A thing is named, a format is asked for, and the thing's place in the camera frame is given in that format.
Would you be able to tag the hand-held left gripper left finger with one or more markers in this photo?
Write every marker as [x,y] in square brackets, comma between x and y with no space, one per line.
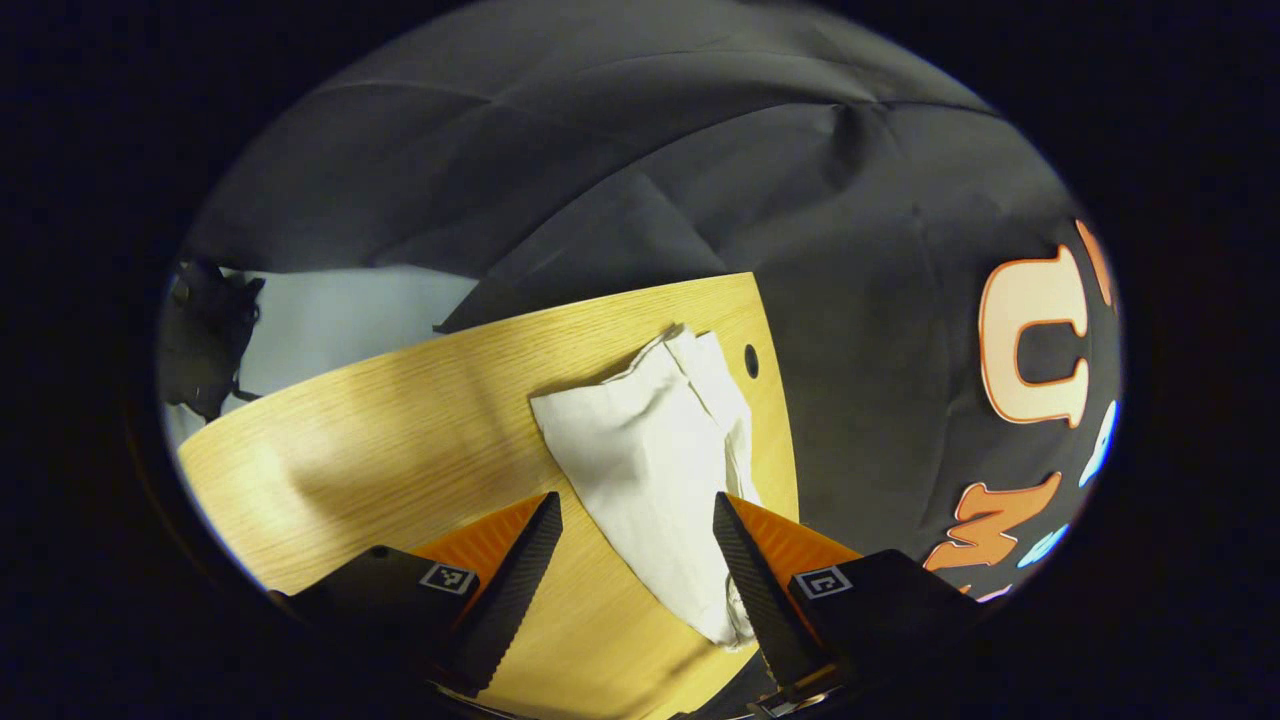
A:
[515,600]

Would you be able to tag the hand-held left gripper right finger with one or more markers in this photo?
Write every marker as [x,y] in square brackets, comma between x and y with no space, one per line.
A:
[760,600]

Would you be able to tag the white jeans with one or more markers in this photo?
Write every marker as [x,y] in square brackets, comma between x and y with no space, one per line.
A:
[650,450]

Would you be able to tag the black backdrop cloth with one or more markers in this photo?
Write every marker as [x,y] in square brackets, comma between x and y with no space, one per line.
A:
[850,300]

